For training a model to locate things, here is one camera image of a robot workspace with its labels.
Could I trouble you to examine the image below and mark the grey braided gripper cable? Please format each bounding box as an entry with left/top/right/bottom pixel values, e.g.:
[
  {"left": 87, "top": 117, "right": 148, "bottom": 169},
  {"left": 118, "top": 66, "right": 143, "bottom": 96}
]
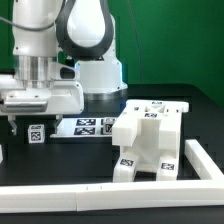
[{"left": 0, "top": 0, "right": 68, "bottom": 33}]

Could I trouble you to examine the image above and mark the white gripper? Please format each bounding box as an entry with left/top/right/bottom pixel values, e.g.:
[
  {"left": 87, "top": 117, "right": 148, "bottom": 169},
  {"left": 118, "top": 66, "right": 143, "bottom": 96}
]
[{"left": 0, "top": 75, "right": 84, "bottom": 135}]

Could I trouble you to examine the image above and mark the white marker base plate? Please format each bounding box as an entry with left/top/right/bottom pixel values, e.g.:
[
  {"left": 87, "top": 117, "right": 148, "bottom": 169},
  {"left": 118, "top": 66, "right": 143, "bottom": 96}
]
[{"left": 51, "top": 117, "right": 112, "bottom": 138}]

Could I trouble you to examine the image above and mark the white tagged cube nut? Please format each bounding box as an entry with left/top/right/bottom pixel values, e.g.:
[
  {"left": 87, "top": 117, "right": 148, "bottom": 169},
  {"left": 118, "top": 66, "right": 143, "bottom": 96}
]
[
  {"left": 102, "top": 117, "right": 116, "bottom": 135},
  {"left": 28, "top": 124, "right": 45, "bottom": 143}
]

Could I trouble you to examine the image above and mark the white chair seat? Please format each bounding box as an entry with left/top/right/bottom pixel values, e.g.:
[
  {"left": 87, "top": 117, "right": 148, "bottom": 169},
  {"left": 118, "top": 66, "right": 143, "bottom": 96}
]
[{"left": 130, "top": 112, "right": 182, "bottom": 173}]

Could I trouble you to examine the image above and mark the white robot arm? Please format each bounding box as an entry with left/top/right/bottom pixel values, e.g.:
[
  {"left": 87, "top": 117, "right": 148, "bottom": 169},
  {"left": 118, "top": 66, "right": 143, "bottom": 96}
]
[{"left": 0, "top": 0, "right": 127, "bottom": 132}]

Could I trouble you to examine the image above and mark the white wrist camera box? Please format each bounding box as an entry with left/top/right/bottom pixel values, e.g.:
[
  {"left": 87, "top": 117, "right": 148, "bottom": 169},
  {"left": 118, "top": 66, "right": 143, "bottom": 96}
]
[{"left": 49, "top": 62, "right": 80, "bottom": 80}]

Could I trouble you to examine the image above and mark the white L-shaped fence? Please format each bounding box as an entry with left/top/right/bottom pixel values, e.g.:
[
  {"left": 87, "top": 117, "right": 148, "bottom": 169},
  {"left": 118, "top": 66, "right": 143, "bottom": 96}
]
[{"left": 0, "top": 139, "right": 224, "bottom": 213}]

